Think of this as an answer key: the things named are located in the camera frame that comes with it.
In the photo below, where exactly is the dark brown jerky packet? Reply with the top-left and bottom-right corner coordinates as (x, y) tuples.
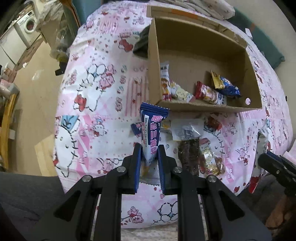
(171, 118), (204, 176)

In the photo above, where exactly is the blue yellow tiger snack bag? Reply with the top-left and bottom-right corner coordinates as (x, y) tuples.
(211, 71), (241, 98)

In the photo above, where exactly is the red white rice cake snack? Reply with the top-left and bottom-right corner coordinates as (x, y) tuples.
(195, 81), (227, 106)

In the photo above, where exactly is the blue white bar snack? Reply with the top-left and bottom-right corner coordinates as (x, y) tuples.
(140, 102), (170, 185)

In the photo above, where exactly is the white purple rice cake snack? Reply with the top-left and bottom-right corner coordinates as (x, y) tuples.
(160, 62), (171, 101)

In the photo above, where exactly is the yellow cartoon biscuit packet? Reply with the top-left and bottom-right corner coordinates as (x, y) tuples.
(199, 138), (225, 176)

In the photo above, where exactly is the small red candy wrapper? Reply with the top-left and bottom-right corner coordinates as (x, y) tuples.
(207, 116), (222, 131)

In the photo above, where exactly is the blue pink small bar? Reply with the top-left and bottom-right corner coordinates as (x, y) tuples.
(130, 122), (172, 137)

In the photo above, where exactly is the pink cartoon bed sheet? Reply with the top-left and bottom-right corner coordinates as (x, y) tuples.
(53, 1), (293, 194)

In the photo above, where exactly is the teal cushion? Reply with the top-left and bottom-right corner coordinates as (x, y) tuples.
(228, 8), (285, 69)

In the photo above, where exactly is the wooden chair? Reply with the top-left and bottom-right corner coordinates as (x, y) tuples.
(1, 94), (18, 171)

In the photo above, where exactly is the small yellow cartoon snack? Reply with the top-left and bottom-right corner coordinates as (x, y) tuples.
(170, 80), (196, 103)

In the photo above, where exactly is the brown cardboard box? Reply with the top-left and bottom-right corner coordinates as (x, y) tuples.
(147, 5), (262, 113)

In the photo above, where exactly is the beige crumpled blanket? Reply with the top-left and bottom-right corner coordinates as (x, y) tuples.
(161, 0), (235, 20)

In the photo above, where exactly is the dark sock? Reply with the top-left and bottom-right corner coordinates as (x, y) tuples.
(133, 25), (150, 59)

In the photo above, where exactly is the white washing machine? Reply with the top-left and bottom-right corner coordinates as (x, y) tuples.
(14, 9), (40, 49)

